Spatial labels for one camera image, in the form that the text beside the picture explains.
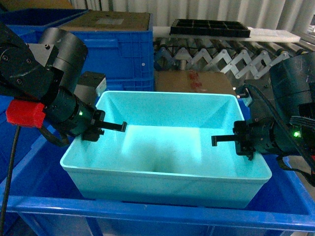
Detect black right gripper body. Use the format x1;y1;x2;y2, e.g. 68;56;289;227
233;117;295;160

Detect expandable roller conveyor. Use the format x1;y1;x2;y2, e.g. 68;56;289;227
154;38;315;80

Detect large blue plastic crate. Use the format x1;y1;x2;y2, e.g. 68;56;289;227
7;128;315;236

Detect white foam board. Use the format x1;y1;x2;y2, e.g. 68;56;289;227
153;27;300;43

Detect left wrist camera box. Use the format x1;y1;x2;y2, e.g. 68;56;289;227
75;71;107;97

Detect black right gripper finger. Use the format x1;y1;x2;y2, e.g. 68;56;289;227
211;135;237;147

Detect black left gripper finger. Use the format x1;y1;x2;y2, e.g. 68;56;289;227
99;121;127;132

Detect black compartment tray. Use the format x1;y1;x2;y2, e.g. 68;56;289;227
170;19;251;38

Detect brown cardboard box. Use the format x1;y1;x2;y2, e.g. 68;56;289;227
155;70;236;96

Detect brown cardboard sheet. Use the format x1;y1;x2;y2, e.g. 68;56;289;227
59;10;150;31

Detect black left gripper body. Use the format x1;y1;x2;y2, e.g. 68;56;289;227
44;87;105;142

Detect light turquoise plastic bin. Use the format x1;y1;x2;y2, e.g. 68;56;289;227
60;91;272;208

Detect far left blue crate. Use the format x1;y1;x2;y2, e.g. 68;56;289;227
0;8;88;26

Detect blue crate with cardboard lid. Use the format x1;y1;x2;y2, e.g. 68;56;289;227
7;14;154;91

